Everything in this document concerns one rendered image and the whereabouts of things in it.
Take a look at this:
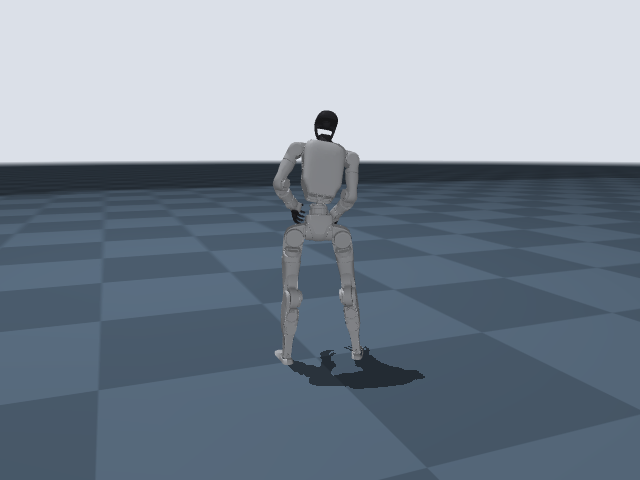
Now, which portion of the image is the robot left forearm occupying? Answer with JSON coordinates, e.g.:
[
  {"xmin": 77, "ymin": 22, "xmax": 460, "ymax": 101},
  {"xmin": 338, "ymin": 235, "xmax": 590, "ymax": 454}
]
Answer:
[{"xmin": 274, "ymin": 188, "xmax": 302, "ymax": 213}]

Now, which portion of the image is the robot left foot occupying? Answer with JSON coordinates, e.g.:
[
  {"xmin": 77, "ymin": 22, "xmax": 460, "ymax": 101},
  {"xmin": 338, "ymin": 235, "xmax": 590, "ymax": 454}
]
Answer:
[{"xmin": 274, "ymin": 350, "xmax": 294, "ymax": 365}]

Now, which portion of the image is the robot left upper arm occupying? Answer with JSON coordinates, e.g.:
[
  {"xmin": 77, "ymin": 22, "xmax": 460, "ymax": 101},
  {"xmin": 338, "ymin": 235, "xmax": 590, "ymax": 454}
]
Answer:
[{"xmin": 273, "ymin": 142, "xmax": 306, "ymax": 191}]

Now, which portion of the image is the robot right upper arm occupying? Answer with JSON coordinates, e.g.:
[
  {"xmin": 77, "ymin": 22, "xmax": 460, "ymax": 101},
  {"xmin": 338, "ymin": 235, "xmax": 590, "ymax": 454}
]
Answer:
[{"xmin": 340, "ymin": 150, "xmax": 360, "ymax": 203}]

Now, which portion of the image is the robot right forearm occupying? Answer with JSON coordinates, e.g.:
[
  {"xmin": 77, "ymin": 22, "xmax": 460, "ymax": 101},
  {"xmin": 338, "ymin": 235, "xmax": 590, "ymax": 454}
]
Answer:
[{"xmin": 329, "ymin": 199, "xmax": 356, "ymax": 224}]

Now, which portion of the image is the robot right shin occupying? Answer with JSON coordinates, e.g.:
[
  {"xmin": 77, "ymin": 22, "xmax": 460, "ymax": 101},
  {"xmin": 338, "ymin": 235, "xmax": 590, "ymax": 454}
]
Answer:
[{"xmin": 343, "ymin": 287, "xmax": 361, "ymax": 355}]

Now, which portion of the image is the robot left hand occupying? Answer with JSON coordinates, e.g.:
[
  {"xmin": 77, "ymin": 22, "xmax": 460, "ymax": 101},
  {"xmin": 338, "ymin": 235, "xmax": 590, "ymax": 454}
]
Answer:
[{"xmin": 290, "ymin": 203, "xmax": 305, "ymax": 224}]

